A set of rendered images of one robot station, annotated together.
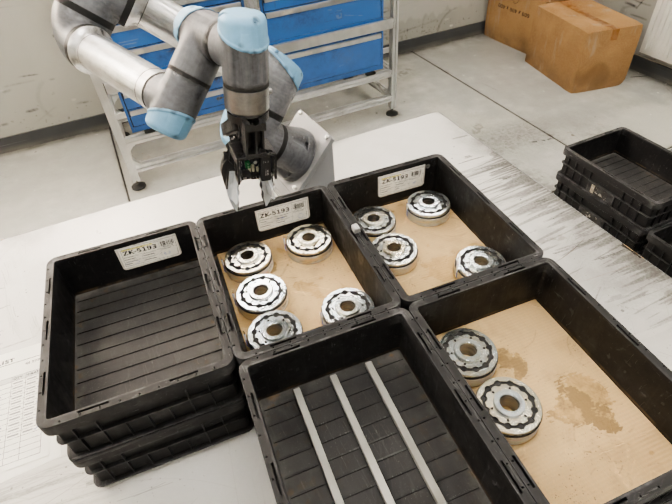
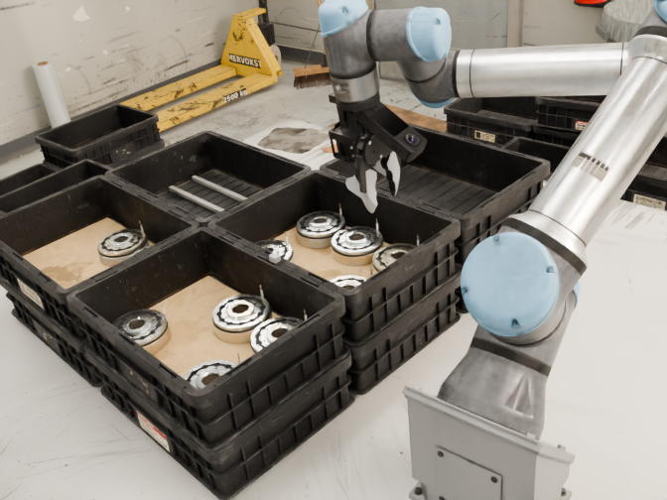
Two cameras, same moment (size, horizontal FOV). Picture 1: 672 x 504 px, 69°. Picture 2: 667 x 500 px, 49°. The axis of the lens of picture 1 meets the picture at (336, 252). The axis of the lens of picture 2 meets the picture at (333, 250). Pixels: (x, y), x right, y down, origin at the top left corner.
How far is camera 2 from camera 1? 1.86 m
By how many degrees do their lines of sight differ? 103
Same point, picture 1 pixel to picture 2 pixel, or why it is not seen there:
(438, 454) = not seen: hidden behind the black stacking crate
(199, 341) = not seen: hidden behind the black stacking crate
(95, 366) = (451, 187)
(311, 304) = (310, 264)
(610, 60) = not seen: outside the picture
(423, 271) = (204, 322)
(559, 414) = (83, 264)
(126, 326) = (462, 206)
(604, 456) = (60, 255)
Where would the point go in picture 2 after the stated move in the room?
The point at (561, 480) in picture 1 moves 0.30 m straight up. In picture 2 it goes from (92, 238) to (52, 111)
